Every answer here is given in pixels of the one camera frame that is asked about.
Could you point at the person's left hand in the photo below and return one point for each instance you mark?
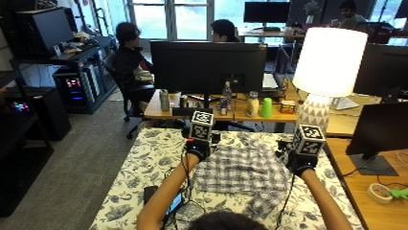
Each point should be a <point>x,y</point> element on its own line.
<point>199,149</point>

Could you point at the person's right hand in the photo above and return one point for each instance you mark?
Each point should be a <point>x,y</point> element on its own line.
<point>301,162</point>

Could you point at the blue white plaid shirt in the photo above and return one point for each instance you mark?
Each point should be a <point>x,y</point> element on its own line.
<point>243,169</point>

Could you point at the white marker cube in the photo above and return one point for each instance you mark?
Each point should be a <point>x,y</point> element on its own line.
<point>309,140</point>
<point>201,126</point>

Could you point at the long wooden desk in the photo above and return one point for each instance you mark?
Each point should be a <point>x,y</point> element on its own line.
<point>243,115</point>

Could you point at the blue red drink can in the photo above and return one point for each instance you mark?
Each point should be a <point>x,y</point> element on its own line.
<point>224,107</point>

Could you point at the flat black box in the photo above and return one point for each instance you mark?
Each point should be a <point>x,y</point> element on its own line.
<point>183,111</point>

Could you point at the small yellow box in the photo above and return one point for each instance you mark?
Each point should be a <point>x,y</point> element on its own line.
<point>288,107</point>

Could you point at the white bottle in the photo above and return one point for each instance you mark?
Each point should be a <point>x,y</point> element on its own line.
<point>253,105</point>

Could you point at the green plastic cup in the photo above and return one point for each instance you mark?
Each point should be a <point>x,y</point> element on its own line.
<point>267,108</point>

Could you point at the small dark cup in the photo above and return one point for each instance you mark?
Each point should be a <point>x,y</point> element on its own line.
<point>184,101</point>

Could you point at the clear plastic bottle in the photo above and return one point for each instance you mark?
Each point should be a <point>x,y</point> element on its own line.
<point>228,92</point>

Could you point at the white paper cup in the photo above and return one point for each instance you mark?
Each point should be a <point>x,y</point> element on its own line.
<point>175,99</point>

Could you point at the grey metal can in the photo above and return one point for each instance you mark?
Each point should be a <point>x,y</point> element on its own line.
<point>164,100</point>

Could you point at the floral blue white tablecloth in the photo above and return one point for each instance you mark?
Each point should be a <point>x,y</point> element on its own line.
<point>140,166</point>

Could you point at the white laptop stand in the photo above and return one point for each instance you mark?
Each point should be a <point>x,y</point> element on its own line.
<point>344,103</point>

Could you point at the phone with lit screen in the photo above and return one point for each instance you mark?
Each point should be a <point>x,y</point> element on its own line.
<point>176,202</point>

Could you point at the wide black computer monitor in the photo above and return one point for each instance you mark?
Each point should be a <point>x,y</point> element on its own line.
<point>204,67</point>

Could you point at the black monitor on square stand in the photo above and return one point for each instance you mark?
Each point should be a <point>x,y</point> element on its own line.
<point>383,131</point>

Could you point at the black office chair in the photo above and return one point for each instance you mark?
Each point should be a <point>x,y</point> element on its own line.
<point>128,96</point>

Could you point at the roll of beige tape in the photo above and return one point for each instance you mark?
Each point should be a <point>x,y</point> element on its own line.
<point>380,193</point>

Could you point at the wooden side desk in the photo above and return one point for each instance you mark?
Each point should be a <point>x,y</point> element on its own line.
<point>374,214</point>

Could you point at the white table lamp patterned base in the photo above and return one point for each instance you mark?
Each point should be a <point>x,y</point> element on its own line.
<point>329,60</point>

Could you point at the bright green plastic object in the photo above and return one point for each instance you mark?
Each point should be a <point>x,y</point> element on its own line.
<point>399,193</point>

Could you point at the black monitor behind lamp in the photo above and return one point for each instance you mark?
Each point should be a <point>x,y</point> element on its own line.
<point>383,70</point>

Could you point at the computer tower with coloured lights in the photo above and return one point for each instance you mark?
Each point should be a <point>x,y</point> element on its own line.
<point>73,86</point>

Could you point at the black shelving unit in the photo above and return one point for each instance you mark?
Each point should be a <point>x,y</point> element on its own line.
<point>87,56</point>

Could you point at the small distant black monitor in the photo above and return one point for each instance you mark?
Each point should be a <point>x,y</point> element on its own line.
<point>267,12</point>

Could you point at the large black case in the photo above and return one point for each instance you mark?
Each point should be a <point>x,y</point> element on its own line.
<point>45,32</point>

